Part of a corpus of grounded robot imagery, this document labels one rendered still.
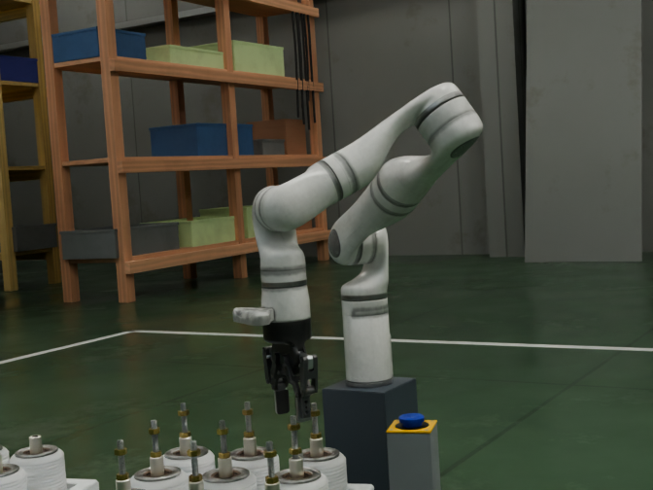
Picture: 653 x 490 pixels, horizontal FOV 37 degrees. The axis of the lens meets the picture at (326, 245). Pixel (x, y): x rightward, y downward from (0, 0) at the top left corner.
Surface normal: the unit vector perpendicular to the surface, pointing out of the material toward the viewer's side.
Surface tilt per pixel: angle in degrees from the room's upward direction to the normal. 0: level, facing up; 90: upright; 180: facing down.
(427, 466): 90
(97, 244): 90
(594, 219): 81
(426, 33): 90
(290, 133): 90
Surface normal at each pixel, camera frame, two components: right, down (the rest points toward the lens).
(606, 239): -0.52, -0.07
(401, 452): -0.26, 0.08
